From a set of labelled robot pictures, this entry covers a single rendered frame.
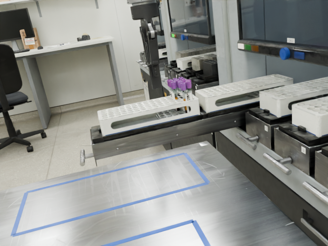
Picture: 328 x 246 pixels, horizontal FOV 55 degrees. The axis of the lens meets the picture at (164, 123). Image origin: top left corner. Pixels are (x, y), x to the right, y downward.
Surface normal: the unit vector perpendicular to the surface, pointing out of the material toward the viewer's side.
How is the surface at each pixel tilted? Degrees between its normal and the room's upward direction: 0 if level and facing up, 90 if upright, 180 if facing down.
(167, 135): 90
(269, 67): 90
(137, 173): 0
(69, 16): 90
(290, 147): 90
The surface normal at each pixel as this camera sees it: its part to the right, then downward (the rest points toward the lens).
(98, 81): 0.24, 0.30
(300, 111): -0.96, 0.22
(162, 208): -0.15, -0.93
